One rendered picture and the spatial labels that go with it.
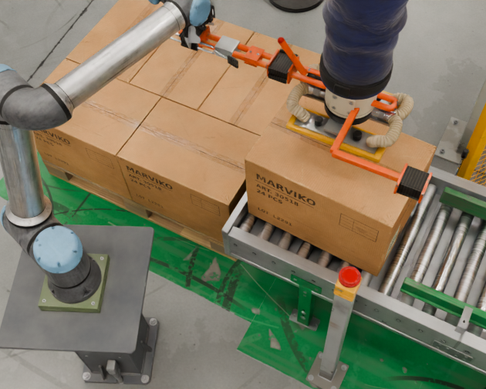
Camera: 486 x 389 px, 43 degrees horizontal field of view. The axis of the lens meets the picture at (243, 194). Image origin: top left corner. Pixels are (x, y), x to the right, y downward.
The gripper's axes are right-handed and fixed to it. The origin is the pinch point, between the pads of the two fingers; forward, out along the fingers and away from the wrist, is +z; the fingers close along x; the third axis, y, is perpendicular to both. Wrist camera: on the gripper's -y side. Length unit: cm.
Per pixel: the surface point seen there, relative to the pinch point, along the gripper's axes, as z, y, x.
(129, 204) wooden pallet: 118, -45, -20
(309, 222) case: 56, 57, -21
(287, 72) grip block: -1.3, 37.5, -2.2
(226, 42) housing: -1.6, 12.3, 1.1
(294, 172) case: 33, 48, -16
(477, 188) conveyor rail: 69, 110, 33
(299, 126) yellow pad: 12, 47, -12
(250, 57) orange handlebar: -1.3, 23.1, -1.5
